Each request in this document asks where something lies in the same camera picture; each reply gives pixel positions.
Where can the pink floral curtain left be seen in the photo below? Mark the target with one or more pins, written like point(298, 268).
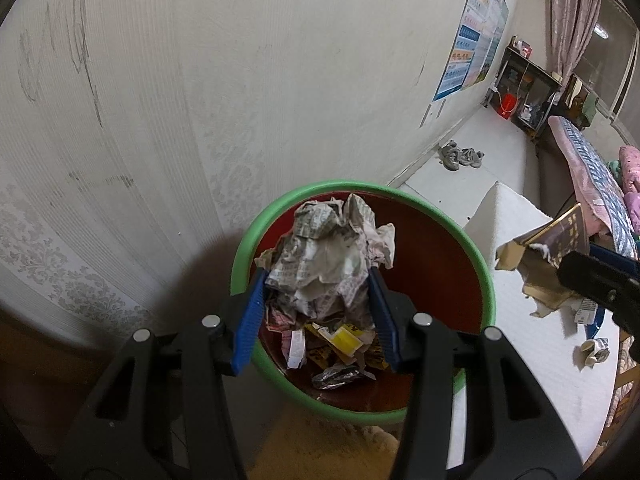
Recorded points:
point(571, 27)

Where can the blue pinyin wall poster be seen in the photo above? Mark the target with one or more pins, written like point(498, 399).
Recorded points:
point(458, 62)

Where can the window with metal frame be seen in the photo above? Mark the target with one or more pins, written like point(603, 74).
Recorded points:
point(607, 62)

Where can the dark metal shelf rack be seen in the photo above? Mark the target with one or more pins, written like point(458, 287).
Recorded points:
point(535, 88)

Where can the blue foil snack bag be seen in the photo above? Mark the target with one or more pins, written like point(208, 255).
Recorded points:
point(593, 328)

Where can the newspaper ball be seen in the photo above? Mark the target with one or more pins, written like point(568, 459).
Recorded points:
point(318, 271)

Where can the beige fuzzy cushion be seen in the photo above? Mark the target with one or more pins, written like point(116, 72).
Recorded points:
point(302, 445)

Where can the grey right sneaker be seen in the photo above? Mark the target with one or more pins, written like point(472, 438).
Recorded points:
point(470, 158)

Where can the grey sneaker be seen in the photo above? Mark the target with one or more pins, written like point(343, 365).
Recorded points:
point(470, 158)
point(449, 155)

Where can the grey left sneaker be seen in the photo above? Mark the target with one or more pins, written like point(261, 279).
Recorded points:
point(449, 155)

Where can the yellow small candy wrapper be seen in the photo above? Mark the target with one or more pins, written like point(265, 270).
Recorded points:
point(342, 340)

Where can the white blue milk carton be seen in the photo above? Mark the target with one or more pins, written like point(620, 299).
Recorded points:
point(586, 312)

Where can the crushed paper coffee cup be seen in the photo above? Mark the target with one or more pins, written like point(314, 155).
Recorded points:
point(595, 351)

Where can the bed with plaid blanket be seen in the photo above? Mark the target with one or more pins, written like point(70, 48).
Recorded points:
point(596, 191)

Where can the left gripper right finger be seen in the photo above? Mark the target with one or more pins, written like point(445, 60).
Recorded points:
point(512, 429)

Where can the pink folded quilt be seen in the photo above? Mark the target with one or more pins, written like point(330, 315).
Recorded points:
point(629, 158)

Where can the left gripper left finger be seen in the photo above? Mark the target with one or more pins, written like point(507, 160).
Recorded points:
point(159, 410)

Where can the red plastic bucket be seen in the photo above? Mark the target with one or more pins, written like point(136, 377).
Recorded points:
point(508, 102)

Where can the white chart wall poster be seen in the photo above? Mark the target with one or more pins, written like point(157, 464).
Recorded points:
point(488, 19)

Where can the green rimmed red trash bin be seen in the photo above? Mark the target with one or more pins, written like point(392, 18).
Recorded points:
point(436, 265)

